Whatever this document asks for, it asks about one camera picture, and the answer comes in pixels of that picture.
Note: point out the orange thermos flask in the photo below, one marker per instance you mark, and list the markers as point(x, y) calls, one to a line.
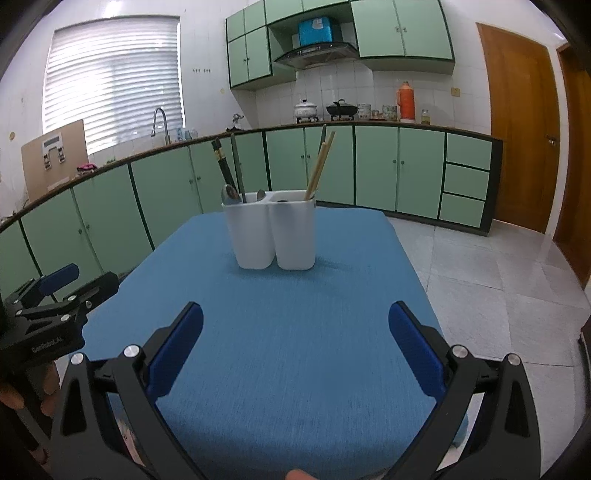
point(405, 104)

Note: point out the small figurine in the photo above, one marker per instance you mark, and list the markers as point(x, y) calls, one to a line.
point(238, 121)

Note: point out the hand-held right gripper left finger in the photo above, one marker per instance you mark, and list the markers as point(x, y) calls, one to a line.
point(178, 350)

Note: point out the dark grey chopstick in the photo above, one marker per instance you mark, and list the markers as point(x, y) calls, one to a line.
point(236, 161)
point(322, 138)

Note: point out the bottles beside sink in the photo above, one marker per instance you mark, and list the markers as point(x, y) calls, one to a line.
point(187, 134)

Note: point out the white cooking pot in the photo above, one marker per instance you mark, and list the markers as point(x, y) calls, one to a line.
point(305, 110)

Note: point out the cardboard board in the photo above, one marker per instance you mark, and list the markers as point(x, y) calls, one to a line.
point(69, 177)

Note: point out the window blinds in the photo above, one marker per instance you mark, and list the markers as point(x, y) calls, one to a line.
point(115, 83)

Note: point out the green upper wall cabinets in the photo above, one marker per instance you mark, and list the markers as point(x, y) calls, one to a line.
point(415, 32)

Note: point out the person's right hand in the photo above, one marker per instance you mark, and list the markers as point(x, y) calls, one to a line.
point(301, 475)

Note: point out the metal spoon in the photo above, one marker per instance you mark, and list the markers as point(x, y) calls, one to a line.
point(261, 194)
point(229, 194)

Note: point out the person's left hand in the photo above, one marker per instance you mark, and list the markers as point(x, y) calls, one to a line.
point(48, 385)

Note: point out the pink cloth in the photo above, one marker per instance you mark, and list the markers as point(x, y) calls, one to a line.
point(87, 167)

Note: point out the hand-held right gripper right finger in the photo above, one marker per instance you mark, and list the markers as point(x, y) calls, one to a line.
point(415, 350)

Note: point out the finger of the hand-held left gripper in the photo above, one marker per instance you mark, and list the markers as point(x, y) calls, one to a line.
point(60, 278)
point(94, 288)

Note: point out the range hood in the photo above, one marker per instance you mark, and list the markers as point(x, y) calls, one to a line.
point(314, 55)

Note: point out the blue box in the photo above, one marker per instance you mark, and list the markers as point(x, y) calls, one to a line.
point(315, 32)

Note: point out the blue tablecloth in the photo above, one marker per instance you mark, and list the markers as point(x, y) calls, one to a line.
point(300, 304)

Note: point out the glass jar with yellow contents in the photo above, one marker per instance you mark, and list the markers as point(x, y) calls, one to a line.
point(425, 117)

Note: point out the wooden chopstick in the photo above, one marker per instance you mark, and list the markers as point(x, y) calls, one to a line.
point(323, 159)
point(316, 170)

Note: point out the black wok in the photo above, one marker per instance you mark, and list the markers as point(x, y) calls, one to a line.
point(341, 110)

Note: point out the green lower kitchen cabinets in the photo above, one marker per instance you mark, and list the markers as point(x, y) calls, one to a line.
point(415, 166)

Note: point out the white utensil holder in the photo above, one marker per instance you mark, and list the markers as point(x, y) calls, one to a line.
point(295, 235)

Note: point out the metal kitchen faucet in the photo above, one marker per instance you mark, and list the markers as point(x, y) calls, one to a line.
point(165, 127)

